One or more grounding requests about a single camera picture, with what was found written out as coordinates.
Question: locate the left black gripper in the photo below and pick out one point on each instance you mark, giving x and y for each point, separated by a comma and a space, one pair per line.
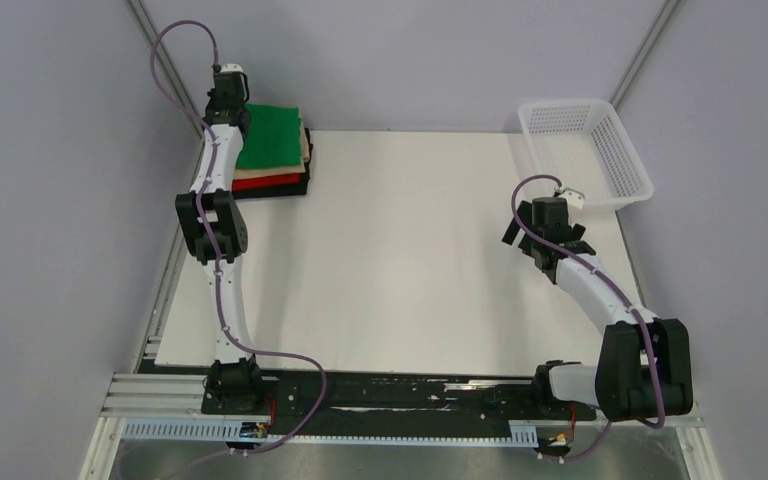
211, 97

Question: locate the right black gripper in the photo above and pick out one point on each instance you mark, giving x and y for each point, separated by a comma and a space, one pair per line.
524, 213

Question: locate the green t-shirt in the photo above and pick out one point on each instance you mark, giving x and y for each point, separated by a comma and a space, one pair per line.
269, 116

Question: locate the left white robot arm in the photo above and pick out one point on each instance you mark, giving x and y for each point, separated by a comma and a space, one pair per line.
216, 235

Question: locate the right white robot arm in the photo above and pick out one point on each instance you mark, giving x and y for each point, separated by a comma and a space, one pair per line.
643, 370

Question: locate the beige folded t-shirt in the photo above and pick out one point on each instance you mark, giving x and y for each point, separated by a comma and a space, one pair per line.
278, 172

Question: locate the red folded t-shirt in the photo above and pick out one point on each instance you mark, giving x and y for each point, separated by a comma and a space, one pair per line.
268, 183

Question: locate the white plastic basket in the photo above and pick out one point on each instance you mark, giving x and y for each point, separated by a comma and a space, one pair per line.
583, 142

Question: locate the black folded t-shirt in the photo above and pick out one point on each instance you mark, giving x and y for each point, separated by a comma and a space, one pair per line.
300, 190

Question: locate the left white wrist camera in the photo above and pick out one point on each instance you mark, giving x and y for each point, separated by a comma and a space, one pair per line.
231, 68

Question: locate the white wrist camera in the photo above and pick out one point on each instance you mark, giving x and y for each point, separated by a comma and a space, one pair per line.
231, 68
574, 198

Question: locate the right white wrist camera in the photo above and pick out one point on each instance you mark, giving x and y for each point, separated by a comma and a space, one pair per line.
574, 198

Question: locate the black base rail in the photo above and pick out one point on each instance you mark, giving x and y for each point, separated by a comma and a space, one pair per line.
397, 405

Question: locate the aluminium frame rail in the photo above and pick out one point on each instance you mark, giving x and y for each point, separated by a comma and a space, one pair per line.
154, 396

